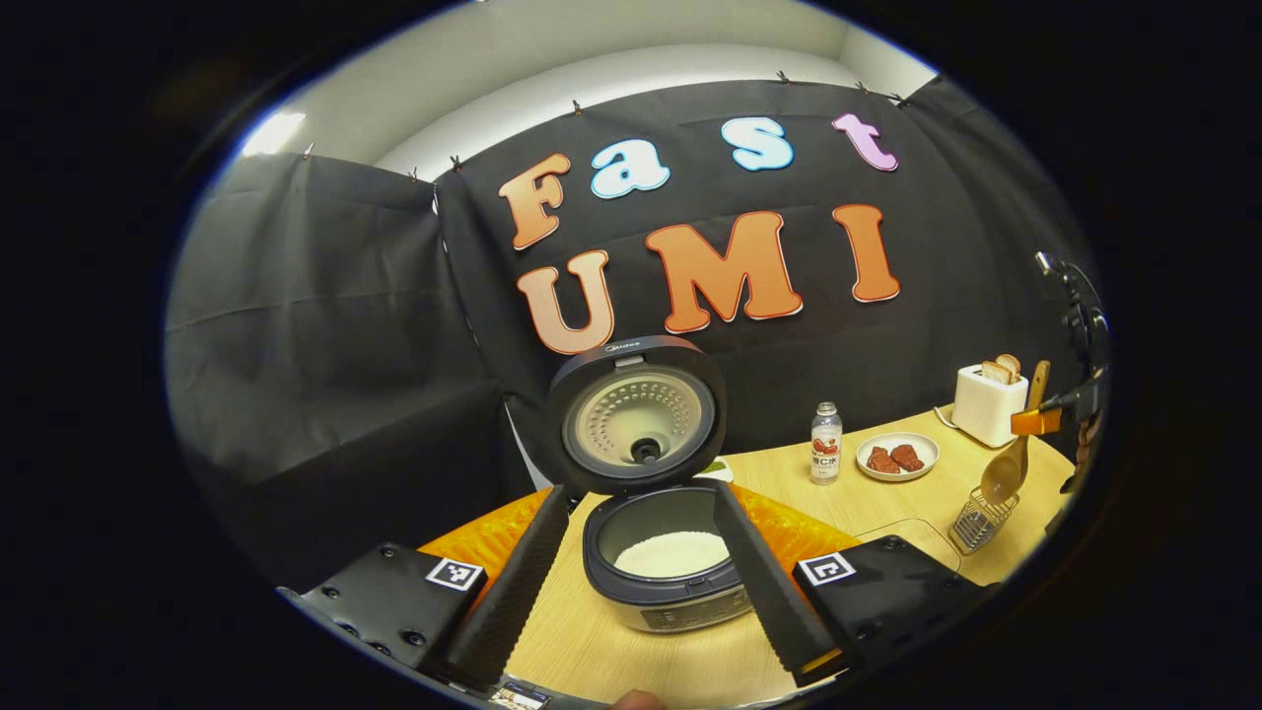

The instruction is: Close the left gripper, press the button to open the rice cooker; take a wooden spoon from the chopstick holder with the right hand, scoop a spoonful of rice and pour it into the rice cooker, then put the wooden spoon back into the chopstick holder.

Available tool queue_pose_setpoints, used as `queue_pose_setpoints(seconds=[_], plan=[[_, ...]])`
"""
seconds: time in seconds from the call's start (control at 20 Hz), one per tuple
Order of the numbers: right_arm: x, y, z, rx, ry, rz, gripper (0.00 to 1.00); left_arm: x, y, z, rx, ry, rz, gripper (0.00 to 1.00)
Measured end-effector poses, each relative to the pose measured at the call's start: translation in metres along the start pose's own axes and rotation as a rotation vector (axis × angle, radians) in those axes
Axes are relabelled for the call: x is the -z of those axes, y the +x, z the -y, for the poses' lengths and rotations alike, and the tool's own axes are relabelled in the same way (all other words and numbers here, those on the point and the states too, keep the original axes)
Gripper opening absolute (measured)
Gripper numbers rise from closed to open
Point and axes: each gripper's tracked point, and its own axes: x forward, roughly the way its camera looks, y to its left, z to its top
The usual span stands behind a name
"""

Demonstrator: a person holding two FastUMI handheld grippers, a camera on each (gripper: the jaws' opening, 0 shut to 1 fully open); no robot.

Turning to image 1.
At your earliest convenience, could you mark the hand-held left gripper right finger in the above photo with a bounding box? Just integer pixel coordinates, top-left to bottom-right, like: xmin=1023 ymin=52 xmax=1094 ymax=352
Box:
xmin=712 ymin=479 xmax=999 ymax=690

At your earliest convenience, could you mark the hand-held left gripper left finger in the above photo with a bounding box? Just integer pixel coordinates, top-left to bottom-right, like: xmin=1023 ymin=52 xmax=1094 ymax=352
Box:
xmin=276 ymin=483 xmax=573 ymax=691

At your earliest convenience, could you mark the wooden spoon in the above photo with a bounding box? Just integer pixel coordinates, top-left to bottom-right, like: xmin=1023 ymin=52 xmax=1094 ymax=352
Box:
xmin=980 ymin=360 xmax=1052 ymax=507

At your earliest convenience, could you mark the white rice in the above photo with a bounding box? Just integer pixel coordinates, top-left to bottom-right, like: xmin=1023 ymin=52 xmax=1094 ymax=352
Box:
xmin=613 ymin=531 xmax=733 ymax=580

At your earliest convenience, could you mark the metal wire chopstick holder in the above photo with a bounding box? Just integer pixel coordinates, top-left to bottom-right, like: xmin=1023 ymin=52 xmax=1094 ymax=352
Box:
xmin=948 ymin=486 xmax=1021 ymax=555

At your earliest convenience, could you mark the dark grey rice cooker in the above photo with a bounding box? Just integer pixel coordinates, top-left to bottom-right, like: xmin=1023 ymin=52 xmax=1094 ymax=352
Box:
xmin=545 ymin=334 xmax=755 ymax=634

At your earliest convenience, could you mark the white toaster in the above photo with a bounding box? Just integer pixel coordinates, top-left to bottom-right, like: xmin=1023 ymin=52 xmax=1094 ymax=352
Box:
xmin=951 ymin=364 xmax=1029 ymax=449

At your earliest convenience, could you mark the white oval plate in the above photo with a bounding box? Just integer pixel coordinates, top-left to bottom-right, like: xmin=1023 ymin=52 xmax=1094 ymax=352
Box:
xmin=856 ymin=432 xmax=941 ymax=483

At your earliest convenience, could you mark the clear drink bottle red label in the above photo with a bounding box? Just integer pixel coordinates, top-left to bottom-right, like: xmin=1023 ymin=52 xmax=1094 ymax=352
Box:
xmin=809 ymin=401 xmax=844 ymax=486

